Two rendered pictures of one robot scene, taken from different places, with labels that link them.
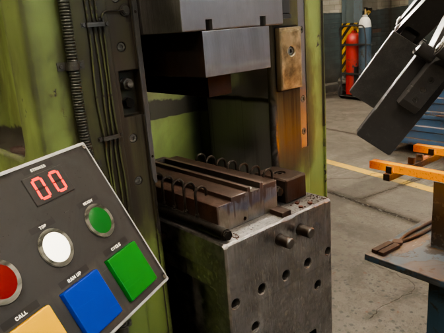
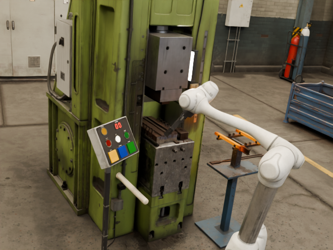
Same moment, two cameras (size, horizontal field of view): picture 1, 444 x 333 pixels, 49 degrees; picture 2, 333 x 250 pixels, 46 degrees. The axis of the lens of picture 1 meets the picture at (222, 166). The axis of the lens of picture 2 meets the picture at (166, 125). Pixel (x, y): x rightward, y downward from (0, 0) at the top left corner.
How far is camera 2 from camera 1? 2.03 m
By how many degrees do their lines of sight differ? 7
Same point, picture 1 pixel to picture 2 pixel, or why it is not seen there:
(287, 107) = not seen: hidden behind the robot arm
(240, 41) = (172, 93)
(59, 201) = (119, 129)
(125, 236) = (131, 139)
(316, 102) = not seen: hidden behind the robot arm
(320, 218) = (189, 147)
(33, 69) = (116, 93)
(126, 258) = (130, 144)
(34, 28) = (118, 84)
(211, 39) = (163, 92)
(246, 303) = (159, 165)
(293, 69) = not seen: hidden behind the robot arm
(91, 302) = (122, 151)
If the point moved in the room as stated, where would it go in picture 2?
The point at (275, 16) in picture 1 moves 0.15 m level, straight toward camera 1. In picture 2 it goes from (185, 86) to (180, 90)
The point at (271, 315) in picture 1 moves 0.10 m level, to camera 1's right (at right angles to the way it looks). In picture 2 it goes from (167, 171) to (179, 173)
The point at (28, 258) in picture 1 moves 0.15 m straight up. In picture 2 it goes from (112, 140) to (114, 119)
